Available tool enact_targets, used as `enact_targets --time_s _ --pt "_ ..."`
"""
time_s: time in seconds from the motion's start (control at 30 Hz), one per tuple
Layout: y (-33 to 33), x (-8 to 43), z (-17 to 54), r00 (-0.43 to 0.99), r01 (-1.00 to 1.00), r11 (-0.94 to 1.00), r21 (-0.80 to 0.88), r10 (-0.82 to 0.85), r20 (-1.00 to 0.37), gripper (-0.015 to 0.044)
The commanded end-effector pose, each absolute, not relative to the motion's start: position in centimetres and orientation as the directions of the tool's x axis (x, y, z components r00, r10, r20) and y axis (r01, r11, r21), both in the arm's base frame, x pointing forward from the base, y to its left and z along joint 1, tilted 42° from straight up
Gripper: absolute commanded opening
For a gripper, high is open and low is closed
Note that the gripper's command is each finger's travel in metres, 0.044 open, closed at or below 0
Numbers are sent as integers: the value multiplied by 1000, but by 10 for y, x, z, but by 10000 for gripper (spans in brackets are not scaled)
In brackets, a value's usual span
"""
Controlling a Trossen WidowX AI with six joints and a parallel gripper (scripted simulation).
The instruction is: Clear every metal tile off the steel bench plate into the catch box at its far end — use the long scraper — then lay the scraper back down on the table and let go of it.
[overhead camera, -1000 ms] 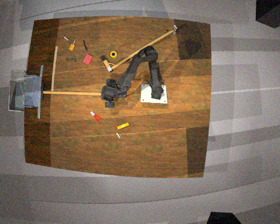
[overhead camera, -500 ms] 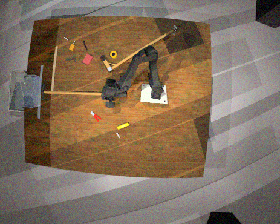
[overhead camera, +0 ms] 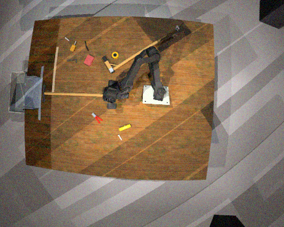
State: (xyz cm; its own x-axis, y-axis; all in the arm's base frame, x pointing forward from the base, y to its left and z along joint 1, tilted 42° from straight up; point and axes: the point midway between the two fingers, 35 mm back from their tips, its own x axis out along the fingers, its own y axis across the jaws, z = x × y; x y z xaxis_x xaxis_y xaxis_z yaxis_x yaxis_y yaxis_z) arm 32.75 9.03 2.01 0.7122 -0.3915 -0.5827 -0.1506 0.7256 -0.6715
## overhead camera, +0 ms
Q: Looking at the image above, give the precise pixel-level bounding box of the red rectangular block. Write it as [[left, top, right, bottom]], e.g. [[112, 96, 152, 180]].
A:
[[84, 55, 94, 66]]

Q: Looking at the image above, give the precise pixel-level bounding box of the yellow ring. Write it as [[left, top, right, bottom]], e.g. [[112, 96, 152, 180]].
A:
[[112, 52, 118, 59]]

